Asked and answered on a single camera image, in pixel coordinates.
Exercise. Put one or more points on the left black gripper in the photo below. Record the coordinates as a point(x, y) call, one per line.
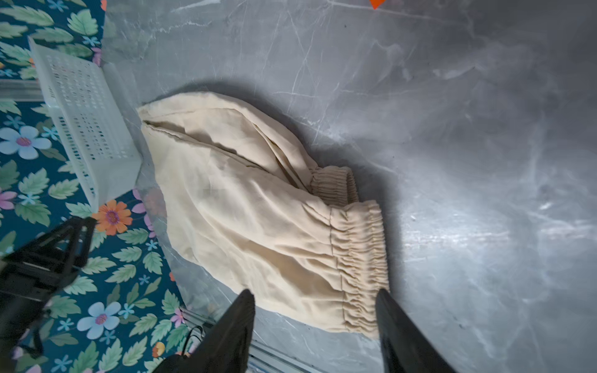
point(35, 273)

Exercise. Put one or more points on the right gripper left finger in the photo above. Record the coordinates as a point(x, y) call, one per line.
point(225, 348)

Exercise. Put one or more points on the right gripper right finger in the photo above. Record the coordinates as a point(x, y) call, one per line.
point(404, 347)

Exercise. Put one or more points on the beige shorts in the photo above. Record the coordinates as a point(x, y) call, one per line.
point(245, 201)

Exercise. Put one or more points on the white plastic laundry basket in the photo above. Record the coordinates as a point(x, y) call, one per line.
point(97, 142)

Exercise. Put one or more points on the orange shorts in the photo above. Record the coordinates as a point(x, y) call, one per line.
point(376, 3)

